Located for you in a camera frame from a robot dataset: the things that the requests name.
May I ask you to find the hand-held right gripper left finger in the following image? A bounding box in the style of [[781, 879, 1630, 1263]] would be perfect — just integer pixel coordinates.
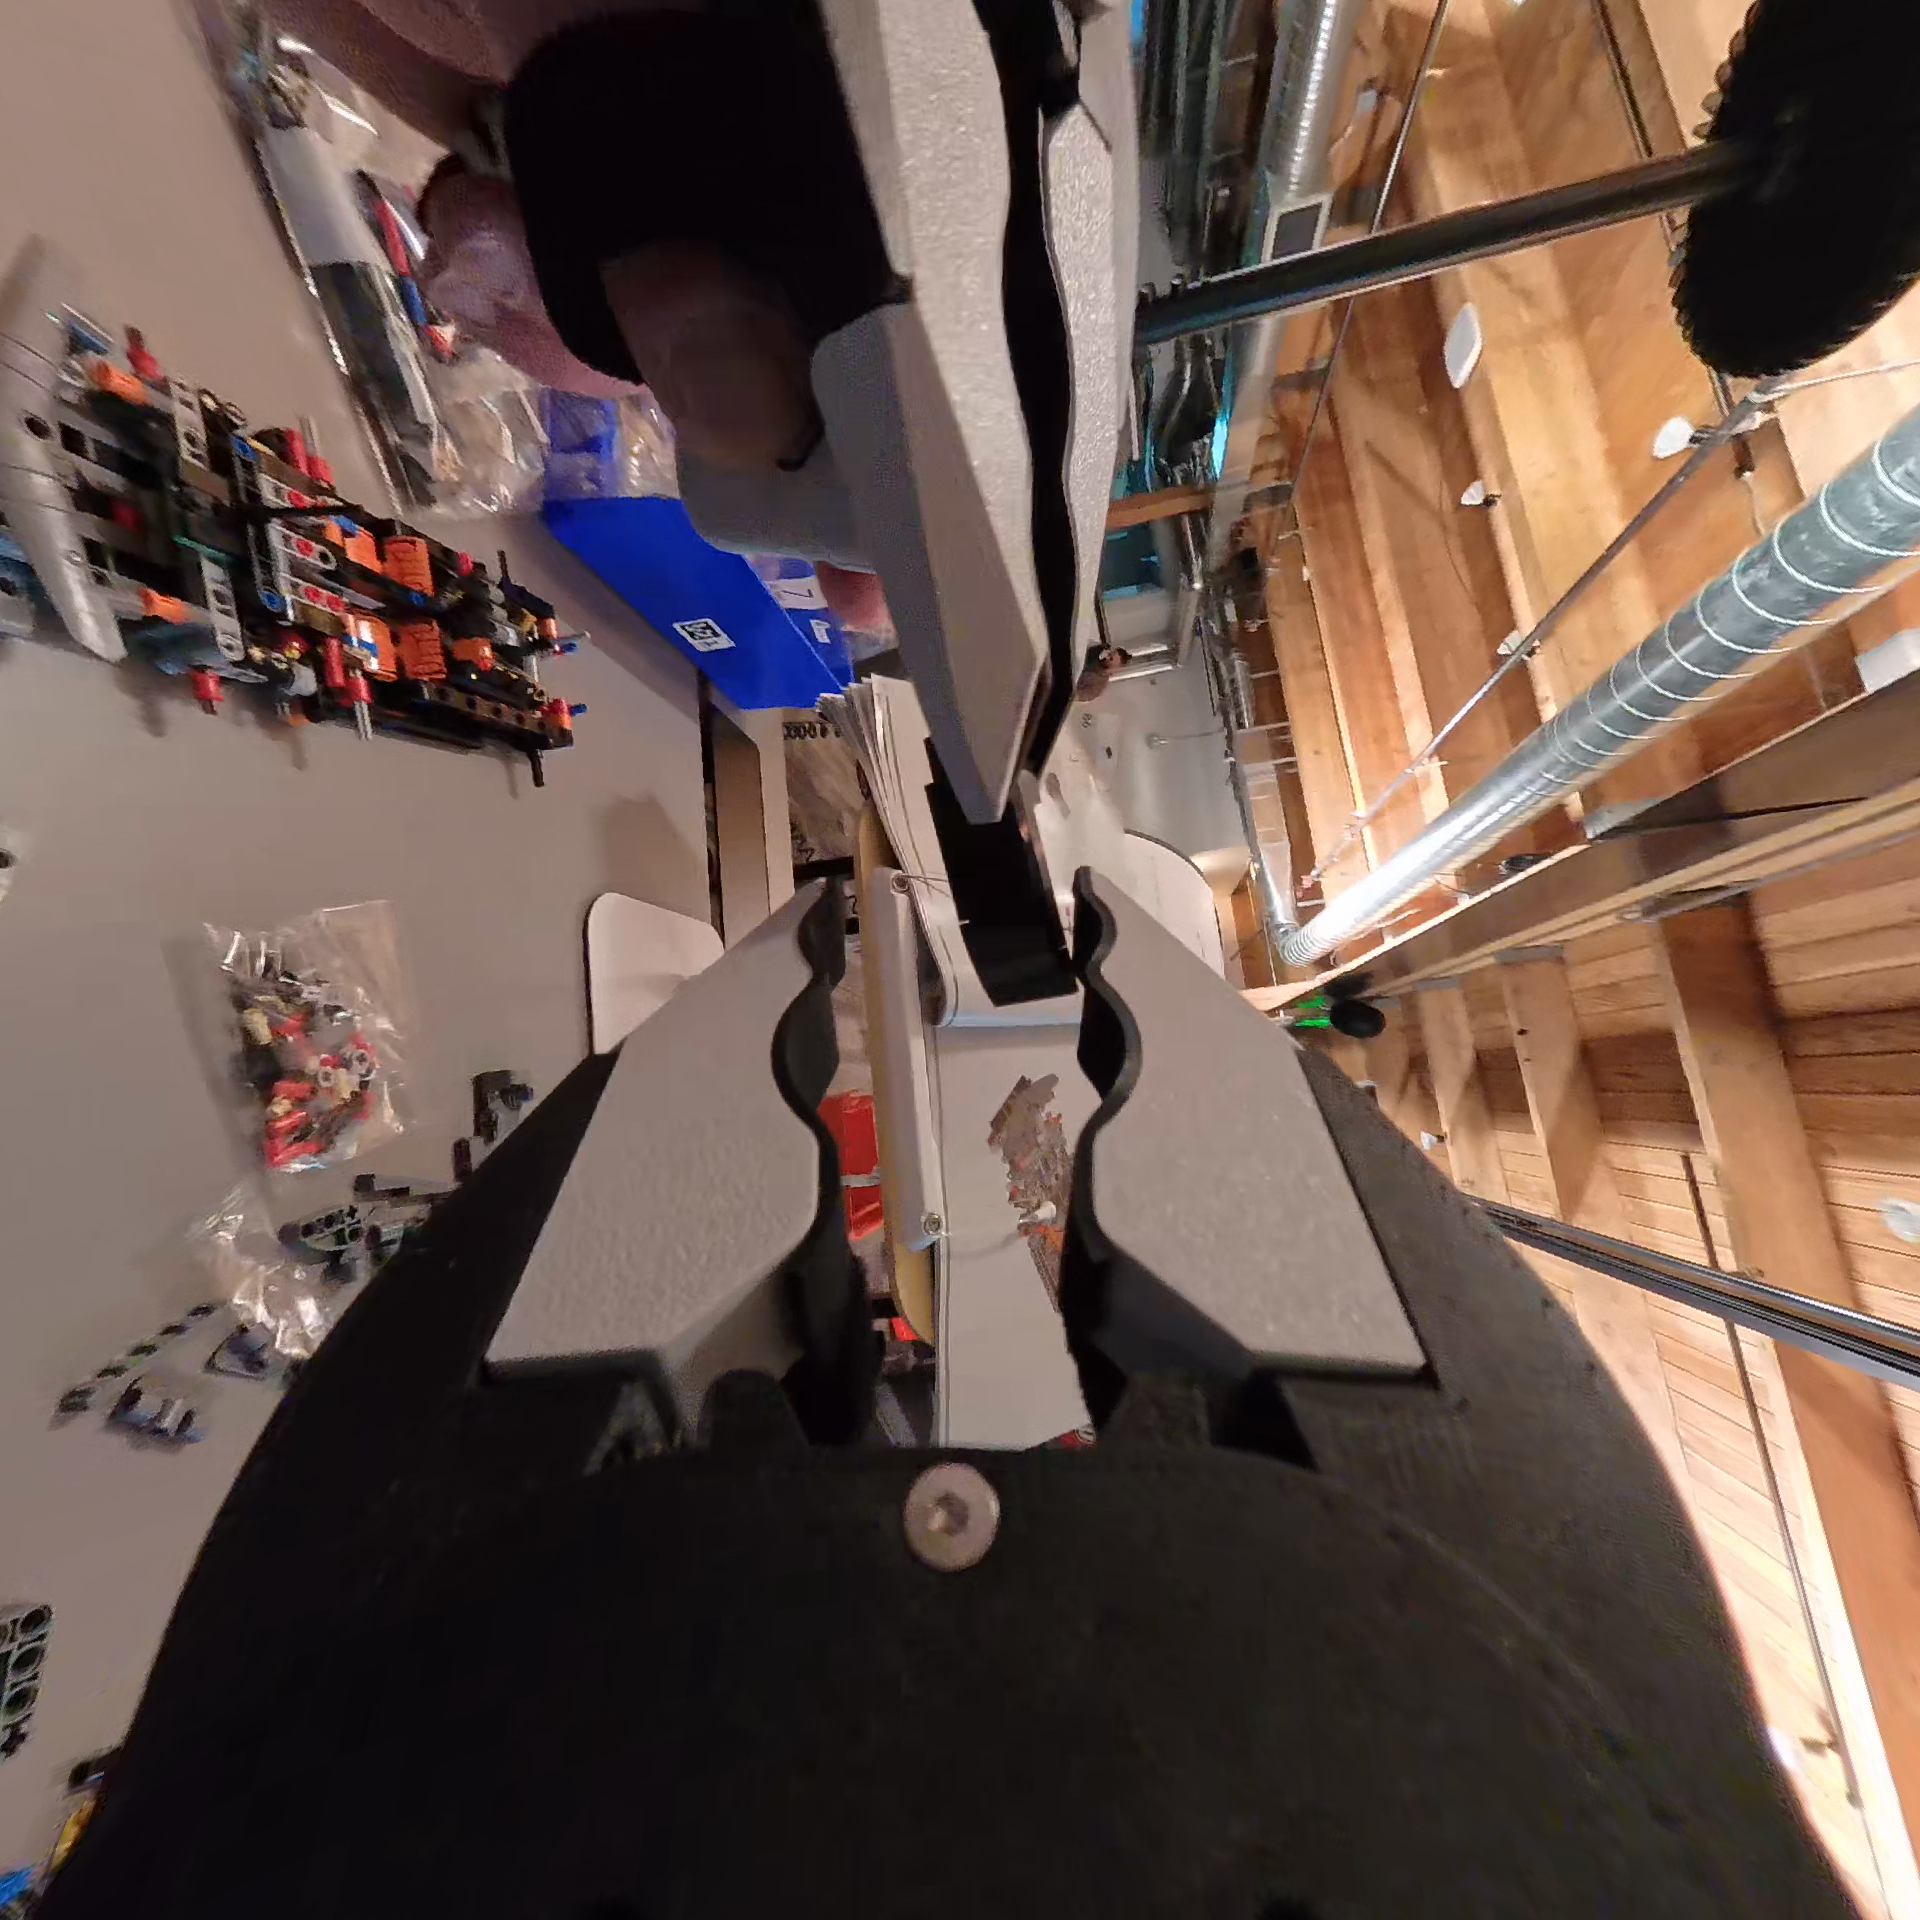
[[484, 879, 879, 1447]]

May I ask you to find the black lego plate assembly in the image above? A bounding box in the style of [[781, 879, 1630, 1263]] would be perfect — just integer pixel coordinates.
[[921, 750, 1077, 1004]]

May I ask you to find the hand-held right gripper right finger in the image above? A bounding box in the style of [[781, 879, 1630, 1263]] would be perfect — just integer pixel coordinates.
[[1062, 869, 1430, 1423]]

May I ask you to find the cluster of dark grey pieces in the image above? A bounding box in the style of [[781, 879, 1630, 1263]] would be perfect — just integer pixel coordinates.
[[51, 1069, 536, 1451]]

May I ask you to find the dark grey lego L beam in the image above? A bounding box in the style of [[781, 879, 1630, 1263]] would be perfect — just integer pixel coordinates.
[[0, 1602, 56, 1760]]

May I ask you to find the partly built lego model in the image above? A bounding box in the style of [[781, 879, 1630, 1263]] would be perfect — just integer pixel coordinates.
[[0, 308, 592, 790]]

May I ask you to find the open instruction booklet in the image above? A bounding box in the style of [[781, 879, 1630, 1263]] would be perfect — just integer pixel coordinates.
[[781, 677, 1252, 1451]]

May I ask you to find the blue storage bin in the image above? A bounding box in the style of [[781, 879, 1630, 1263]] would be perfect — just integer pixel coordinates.
[[538, 389, 856, 714]]

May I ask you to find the red plastic bin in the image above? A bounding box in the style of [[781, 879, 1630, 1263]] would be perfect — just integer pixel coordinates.
[[816, 1090, 889, 1336]]

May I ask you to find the black pole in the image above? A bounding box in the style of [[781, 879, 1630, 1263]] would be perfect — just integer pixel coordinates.
[[1132, 135, 1772, 350]]

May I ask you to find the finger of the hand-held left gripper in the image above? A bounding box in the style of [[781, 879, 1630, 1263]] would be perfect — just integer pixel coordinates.
[[673, 0, 1053, 824], [1001, 0, 1145, 790]]

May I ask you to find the clear bag of lego pieces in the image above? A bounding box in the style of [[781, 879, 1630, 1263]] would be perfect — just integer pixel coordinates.
[[202, 901, 410, 1175]]

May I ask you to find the white book stand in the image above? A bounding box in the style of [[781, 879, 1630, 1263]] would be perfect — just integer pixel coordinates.
[[585, 810, 950, 1353]]

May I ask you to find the pile of coloured lego pins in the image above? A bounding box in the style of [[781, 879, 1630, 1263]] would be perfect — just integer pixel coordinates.
[[0, 1746, 114, 1920]]

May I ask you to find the person's left hand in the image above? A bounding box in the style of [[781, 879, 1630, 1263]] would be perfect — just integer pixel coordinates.
[[359, 0, 826, 471]]

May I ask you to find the silver ventilation duct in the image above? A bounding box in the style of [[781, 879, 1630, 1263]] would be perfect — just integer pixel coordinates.
[[1274, 450, 1920, 971]]

